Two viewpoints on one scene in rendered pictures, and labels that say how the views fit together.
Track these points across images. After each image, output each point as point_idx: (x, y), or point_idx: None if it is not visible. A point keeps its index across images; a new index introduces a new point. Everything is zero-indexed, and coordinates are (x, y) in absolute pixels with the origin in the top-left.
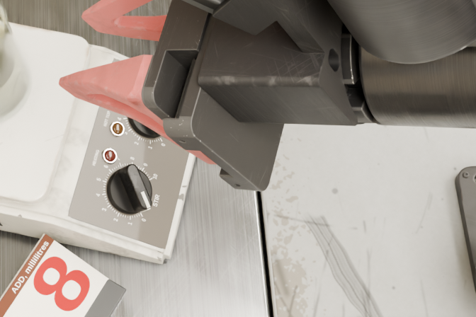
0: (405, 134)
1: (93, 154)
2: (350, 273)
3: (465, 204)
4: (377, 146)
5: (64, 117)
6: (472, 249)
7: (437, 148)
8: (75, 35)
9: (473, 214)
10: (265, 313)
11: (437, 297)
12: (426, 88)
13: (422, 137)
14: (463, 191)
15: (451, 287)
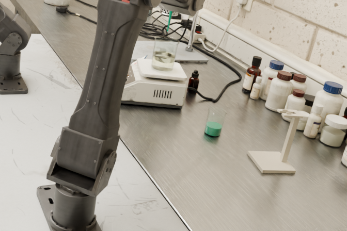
0: (44, 99)
1: (130, 71)
2: (56, 82)
3: (26, 85)
4: (52, 97)
5: (140, 65)
6: (23, 80)
7: (33, 97)
8: (153, 113)
9: (23, 84)
10: (77, 79)
11: (32, 79)
12: None
13: (38, 98)
14: (26, 87)
15: (28, 80)
